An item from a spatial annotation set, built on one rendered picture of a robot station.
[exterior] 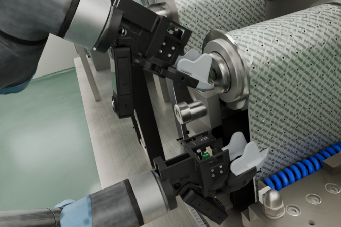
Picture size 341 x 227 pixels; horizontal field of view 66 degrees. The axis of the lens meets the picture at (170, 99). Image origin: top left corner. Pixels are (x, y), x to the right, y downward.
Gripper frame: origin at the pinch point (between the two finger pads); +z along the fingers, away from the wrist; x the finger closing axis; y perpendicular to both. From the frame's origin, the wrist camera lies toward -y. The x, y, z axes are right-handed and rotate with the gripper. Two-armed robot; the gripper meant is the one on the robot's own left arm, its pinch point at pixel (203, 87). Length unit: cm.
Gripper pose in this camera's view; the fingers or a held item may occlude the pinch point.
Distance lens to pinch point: 47.4
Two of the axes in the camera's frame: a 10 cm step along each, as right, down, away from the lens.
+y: 4.3, -8.9, -1.6
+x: -3.7, -3.3, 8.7
